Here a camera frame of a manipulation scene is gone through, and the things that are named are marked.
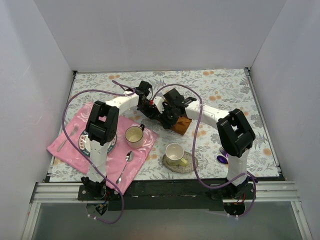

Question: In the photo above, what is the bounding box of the white plate green rim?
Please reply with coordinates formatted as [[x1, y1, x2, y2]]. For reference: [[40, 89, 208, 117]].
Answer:
[[78, 130, 117, 157]]

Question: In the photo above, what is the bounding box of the orange-brown cloth napkin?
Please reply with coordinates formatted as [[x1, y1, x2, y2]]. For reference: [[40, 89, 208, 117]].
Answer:
[[171, 116, 192, 136]]

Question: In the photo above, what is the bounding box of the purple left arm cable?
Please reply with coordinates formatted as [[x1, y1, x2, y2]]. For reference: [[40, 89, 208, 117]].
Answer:
[[62, 79, 138, 224]]

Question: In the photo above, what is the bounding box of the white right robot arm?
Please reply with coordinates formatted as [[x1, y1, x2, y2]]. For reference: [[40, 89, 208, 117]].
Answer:
[[149, 88, 256, 199]]

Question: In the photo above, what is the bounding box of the woven round saucer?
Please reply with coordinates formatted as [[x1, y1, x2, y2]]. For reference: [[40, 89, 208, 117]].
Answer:
[[162, 152, 194, 174]]

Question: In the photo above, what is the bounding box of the pale green teacup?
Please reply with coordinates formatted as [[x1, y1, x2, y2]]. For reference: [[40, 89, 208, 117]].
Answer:
[[165, 143, 189, 167]]

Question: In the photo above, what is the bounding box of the silver fork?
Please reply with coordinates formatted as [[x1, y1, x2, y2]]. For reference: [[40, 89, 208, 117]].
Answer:
[[56, 124, 79, 152]]

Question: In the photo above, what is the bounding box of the purple spoon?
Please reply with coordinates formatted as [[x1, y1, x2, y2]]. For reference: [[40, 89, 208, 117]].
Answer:
[[216, 155, 228, 165]]

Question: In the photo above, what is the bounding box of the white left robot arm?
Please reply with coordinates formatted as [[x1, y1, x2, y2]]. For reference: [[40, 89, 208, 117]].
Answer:
[[78, 81, 157, 201]]

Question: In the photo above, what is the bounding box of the cream mug black handle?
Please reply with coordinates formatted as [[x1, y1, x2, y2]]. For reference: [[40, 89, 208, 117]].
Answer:
[[124, 124, 145, 149]]

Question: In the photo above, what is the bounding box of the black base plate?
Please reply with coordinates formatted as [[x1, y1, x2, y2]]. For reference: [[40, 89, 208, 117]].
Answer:
[[77, 180, 255, 212]]

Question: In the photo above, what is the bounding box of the pink floral placemat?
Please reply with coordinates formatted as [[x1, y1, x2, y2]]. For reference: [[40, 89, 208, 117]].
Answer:
[[47, 102, 158, 193]]

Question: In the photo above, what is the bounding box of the floral patterned tablecloth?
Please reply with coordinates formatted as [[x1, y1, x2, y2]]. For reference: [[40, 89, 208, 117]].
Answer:
[[66, 69, 281, 180]]

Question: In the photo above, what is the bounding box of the aluminium frame rail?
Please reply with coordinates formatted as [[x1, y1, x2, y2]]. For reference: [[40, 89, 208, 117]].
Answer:
[[22, 179, 312, 240]]

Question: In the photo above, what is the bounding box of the purple fork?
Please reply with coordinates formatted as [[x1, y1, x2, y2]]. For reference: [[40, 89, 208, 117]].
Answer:
[[219, 147, 228, 158]]

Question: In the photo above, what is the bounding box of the silver spoon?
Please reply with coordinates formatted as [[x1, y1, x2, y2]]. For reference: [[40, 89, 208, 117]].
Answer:
[[116, 151, 134, 185]]

